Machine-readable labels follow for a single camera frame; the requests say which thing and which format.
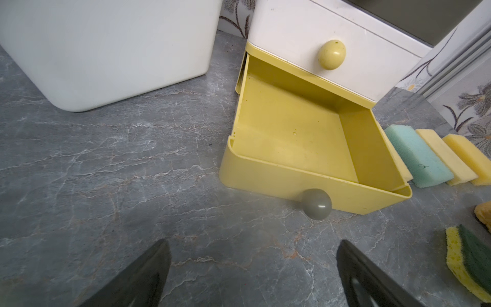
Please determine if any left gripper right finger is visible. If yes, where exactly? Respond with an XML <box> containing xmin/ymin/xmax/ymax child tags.
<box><xmin>336</xmin><ymin>239</ymin><xmax>422</xmax><ymax>306</ymax></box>

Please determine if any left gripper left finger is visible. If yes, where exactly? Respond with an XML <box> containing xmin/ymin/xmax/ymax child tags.
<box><xmin>81</xmin><ymin>239</ymin><xmax>171</xmax><ymax>306</ymax></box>

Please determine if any dark green scouring sponge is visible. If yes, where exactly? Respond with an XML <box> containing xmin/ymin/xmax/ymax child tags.
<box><xmin>445</xmin><ymin>225</ymin><xmax>490</xmax><ymax>305</ymax></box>

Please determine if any orange sponge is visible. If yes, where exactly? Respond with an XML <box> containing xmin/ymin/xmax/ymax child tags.
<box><xmin>474</xmin><ymin>201</ymin><xmax>491</xmax><ymax>233</ymax></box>

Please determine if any light green sponge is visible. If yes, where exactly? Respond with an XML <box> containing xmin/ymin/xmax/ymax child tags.
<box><xmin>384</xmin><ymin>125</ymin><xmax>454</xmax><ymax>188</ymax></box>

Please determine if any pale yellow sponge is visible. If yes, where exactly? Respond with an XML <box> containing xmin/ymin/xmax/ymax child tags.
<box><xmin>416</xmin><ymin>129</ymin><xmax>478</xmax><ymax>186</ymax></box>

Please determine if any bright yellow sponge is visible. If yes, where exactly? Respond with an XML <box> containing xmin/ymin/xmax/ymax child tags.
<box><xmin>443</xmin><ymin>134</ymin><xmax>491</xmax><ymax>185</ymax></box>

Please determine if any green three-drawer cabinet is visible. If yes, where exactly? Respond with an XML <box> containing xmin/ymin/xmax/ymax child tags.
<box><xmin>219</xmin><ymin>1</ymin><xmax>490</xmax><ymax>220</ymax></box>

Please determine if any yellow green-backed sponge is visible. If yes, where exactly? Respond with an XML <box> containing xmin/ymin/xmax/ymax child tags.
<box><xmin>383</xmin><ymin>132</ymin><xmax>413</xmax><ymax>182</ymax></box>

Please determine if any blue lid storage box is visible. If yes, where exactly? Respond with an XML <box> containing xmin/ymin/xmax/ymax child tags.
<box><xmin>1</xmin><ymin>1</ymin><xmax>222</xmax><ymax>112</ymax></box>

